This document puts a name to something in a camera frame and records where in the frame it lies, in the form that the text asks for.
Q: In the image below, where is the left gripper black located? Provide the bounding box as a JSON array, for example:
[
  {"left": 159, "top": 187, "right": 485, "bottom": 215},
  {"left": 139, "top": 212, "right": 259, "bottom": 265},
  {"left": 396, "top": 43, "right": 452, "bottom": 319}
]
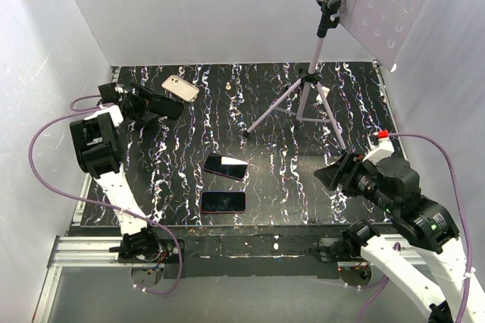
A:
[{"left": 120, "top": 82, "right": 163, "bottom": 125}]

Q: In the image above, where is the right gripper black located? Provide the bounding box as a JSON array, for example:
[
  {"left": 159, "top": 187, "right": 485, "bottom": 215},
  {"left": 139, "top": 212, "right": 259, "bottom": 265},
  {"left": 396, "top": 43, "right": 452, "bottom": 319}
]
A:
[{"left": 313, "top": 149, "right": 397, "bottom": 215}]

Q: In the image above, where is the black phone case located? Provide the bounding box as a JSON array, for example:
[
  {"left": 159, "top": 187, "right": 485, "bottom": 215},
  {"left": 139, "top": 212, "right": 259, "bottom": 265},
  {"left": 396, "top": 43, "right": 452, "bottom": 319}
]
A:
[{"left": 148, "top": 95, "right": 184, "bottom": 120}]

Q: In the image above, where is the pink phone case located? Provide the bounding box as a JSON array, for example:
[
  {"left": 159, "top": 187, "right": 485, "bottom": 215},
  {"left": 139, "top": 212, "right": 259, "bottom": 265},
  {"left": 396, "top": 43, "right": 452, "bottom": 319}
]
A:
[{"left": 161, "top": 75, "right": 199, "bottom": 102}]

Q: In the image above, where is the black smartphone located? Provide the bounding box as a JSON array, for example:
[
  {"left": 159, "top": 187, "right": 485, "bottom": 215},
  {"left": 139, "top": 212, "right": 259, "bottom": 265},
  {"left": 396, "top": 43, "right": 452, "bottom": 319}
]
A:
[
  {"left": 203, "top": 152, "right": 249, "bottom": 180},
  {"left": 201, "top": 191, "right": 247, "bottom": 214}
]

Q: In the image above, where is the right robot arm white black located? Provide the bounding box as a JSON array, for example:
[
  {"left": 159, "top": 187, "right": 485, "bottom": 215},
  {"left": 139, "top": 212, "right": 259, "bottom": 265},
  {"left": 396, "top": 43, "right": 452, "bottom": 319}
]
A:
[{"left": 314, "top": 152, "right": 484, "bottom": 322}]

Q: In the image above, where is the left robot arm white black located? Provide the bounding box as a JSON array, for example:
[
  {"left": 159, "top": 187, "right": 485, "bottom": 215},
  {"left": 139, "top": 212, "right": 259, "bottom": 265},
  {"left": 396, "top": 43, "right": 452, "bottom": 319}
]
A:
[{"left": 70, "top": 83, "right": 166, "bottom": 262}]

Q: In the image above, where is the tripod stand silver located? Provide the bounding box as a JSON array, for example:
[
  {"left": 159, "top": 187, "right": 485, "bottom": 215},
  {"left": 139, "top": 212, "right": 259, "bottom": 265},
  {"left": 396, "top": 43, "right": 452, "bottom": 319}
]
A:
[{"left": 242, "top": 0, "right": 347, "bottom": 150}]

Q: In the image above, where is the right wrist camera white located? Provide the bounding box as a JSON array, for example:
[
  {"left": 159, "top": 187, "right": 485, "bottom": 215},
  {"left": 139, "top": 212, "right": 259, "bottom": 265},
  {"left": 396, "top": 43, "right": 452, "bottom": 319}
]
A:
[{"left": 364, "top": 130, "right": 395, "bottom": 164}]

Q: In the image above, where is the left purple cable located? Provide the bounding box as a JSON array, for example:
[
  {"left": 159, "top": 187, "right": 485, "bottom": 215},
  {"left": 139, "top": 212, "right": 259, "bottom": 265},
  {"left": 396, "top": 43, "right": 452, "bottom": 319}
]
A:
[{"left": 28, "top": 94, "right": 185, "bottom": 296}]

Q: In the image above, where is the purple cable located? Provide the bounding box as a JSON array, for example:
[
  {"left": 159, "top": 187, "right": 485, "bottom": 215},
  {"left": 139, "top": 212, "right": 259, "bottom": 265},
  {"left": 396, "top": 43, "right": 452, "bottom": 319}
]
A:
[
  {"left": 28, "top": 94, "right": 185, "bottom": 296},
  {"left": 355, "top": 131, "right": 477, "bottom": 323}
]

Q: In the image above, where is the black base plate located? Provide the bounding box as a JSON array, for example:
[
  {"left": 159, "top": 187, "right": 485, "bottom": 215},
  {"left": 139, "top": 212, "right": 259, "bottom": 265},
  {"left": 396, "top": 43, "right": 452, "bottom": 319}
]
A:
[{"left": 113, "top": 224, "right": 395, "bottom": 281}]

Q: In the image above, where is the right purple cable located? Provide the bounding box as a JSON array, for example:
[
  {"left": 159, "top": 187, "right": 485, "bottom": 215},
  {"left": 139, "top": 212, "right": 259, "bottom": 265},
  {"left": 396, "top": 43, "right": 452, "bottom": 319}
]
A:
[{"left": 355, "top": 131, "right": 477, "bottom": 323}]

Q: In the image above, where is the aluminium rail frame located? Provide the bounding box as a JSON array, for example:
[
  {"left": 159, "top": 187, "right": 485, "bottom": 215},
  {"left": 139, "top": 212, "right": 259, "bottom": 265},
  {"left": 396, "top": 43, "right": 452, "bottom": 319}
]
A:
[{"left": 33, "top": 59, "right": 474, "bottom": 323}]

